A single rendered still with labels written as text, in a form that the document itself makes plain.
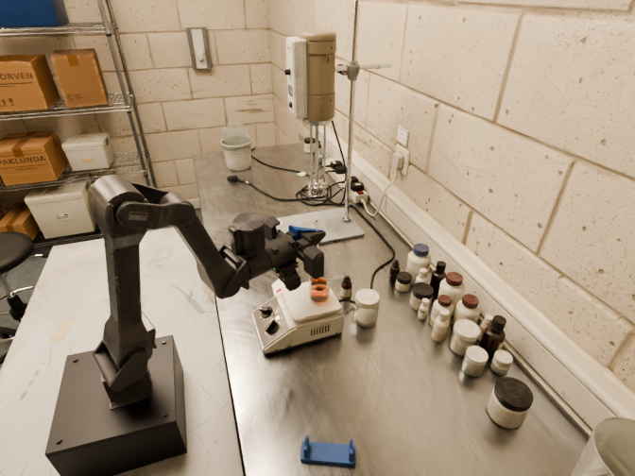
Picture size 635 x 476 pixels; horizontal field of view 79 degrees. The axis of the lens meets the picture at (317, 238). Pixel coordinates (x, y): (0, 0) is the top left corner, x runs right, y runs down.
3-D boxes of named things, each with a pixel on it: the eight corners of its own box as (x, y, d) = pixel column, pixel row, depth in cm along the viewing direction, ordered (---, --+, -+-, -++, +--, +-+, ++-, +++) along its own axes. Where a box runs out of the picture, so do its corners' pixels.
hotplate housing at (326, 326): (264, 358, 88) (261, 333, 84) (251, 319, 99) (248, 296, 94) (351, 333, 95) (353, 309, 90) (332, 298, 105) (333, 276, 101)
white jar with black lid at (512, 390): (524, 433, 74) (537, 412, 70) (487, 424, 75) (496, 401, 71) (520, 402, 79) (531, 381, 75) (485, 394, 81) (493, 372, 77)
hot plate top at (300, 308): (294, 323, 87) (294, 320, 86) (280, 290, 96) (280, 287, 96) (342, 311, 90) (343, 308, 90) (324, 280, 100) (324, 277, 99)
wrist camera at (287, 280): (263, 256, 81) (265, 281, 84) (282, 272, 76) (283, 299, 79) (286, 247, 84) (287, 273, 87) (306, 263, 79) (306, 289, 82)
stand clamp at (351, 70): (312, 84, 107) (312, 63, 104) (300, 76, 116) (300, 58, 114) (392, 78, 114) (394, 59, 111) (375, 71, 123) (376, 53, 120)
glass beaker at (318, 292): (308, 306, 91) (307, 280, 86) (307, 291, 95) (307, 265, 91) (334, 306, 91) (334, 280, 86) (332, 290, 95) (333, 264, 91)
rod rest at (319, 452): (300, 462, 69) (300, 451, 67) (301, 443, 72) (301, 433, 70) (355, 467, 69) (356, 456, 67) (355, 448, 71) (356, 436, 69)
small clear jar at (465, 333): (479, 351, 90) (486, 332, 86) (460, 361, 88) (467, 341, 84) (461, 334, 94) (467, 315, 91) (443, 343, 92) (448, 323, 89)
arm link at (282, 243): (240, 226, 82) (243, 249, 85) (290, 268, 70) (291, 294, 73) (272, 214, 86) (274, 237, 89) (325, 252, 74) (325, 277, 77)
